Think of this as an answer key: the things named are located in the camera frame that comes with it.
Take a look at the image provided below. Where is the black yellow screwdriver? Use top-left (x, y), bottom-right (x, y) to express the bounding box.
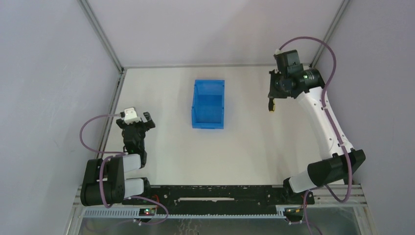
top-left (268, 98), bottom-right (275, 112)

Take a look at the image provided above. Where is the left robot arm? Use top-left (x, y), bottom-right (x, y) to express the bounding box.
top-left (80, 108), bottom-right (155, 208)

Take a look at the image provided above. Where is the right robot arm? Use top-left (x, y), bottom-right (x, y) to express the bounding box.
top-left (268, 50), bottom-right (366, 193)

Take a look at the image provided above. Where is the blue plastic bin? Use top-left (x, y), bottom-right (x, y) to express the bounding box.
top-left (191, 79), bottom-right (225, 129)

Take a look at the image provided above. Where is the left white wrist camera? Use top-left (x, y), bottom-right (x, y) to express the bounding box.
top-left (120, 107), bottom-right (142, 124)

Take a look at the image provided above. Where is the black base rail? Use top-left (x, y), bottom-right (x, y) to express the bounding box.
top-left (122, 185), bottom-right (315, 217)

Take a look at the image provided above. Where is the grey cable duct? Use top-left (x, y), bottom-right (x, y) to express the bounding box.
top-left (84, 208), bottom-right (286, 219)

